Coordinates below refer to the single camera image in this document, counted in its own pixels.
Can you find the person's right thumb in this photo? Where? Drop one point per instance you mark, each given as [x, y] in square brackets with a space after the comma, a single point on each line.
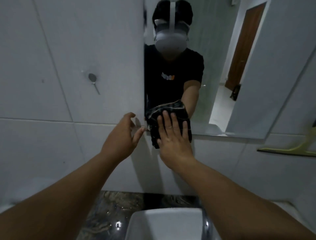
[159, 143]

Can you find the person's right hand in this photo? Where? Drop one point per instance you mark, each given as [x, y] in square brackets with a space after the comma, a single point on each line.
[175, 145]

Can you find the person's right middle finger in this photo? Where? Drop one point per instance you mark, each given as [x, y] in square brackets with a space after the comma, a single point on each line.
[167, 123]

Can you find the white ceramic sink basin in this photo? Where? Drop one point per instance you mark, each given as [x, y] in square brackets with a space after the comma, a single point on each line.
[167, 225]

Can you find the person's right forearm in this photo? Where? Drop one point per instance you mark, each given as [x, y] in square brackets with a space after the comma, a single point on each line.
[237, 205]

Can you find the dark checked cleaning cloth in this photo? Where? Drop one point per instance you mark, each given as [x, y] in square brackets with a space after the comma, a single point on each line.
[153, 118]

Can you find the person's left forearm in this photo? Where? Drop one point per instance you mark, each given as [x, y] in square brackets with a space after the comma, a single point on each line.
[61, 200]

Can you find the person's left hand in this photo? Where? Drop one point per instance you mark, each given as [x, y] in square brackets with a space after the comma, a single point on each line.
[118, 143]

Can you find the person's right little finger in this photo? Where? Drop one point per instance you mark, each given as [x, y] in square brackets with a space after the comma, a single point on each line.
[184, 131]

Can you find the frameless wall mirror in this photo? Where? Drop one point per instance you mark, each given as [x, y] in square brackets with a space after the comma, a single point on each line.
[222, 49]

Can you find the person's left thumb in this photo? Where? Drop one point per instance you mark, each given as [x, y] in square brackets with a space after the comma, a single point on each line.
[139, 135]

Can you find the yellow-green window squeegee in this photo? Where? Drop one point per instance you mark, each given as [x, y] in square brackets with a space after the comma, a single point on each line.
[293, 149]

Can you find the metal wall hook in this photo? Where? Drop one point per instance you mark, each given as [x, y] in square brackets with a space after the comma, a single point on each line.
[92, 77]

